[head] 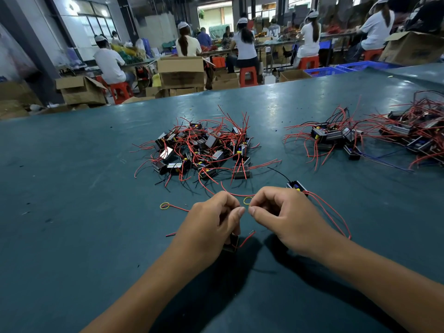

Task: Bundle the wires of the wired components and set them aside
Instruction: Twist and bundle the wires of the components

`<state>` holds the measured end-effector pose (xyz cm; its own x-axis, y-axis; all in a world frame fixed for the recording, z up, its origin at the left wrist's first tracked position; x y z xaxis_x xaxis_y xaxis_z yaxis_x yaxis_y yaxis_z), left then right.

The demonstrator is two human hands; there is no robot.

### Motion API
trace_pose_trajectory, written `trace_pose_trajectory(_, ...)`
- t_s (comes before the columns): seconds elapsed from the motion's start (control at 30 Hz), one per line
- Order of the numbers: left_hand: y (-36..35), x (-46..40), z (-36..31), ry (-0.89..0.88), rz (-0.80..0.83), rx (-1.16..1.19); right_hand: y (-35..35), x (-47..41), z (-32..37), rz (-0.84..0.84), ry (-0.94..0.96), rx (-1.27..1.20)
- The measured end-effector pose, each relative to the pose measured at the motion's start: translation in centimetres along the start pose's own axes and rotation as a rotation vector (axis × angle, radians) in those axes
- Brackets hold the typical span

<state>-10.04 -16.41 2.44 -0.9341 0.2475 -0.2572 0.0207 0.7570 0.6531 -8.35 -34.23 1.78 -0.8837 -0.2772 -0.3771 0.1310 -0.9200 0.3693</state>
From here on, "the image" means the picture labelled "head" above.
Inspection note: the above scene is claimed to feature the person's left hand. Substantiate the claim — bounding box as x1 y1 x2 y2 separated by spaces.
172 191 247 271

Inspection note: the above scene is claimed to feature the person's right forearm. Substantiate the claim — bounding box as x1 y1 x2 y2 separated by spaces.
322 235 444 333

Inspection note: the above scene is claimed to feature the shallow cardboard box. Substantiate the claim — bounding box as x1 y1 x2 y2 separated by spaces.
279 69 313 82

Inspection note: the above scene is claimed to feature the open cardboard box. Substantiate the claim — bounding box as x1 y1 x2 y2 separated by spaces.
55 74 108 105

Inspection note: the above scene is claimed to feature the person's left forearm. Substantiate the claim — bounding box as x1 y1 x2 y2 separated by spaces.
82 249 209 333

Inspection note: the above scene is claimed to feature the person's right hand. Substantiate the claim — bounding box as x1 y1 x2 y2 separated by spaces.
248 186 341 259

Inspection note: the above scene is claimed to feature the large closed cardboard box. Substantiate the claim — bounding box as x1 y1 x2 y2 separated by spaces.
157 56 206 89

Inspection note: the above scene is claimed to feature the low cardboard box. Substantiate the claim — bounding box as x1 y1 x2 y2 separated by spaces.
211 72 240 90

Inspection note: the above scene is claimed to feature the tilted cardboard box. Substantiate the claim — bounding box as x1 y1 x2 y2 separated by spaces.
379 31 444 67

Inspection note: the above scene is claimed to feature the central pile of wired modules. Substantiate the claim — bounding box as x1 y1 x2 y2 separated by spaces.
134 106 282 198

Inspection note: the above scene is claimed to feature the blue plastic crate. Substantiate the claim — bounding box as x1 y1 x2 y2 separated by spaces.
336 62 402 72
305 66 350 77

